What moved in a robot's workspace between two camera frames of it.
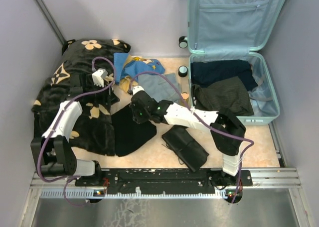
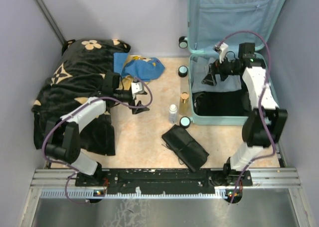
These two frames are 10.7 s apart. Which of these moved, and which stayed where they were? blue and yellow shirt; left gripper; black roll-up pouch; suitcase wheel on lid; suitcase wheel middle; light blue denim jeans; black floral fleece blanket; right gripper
Moved: left gripper; light blue denim jeans; right gripper
Stayed: suitcase wheel on lid; black roll-up pouch; black floral fleece blanket; suitcase wheel middle; blue and yellow shirt
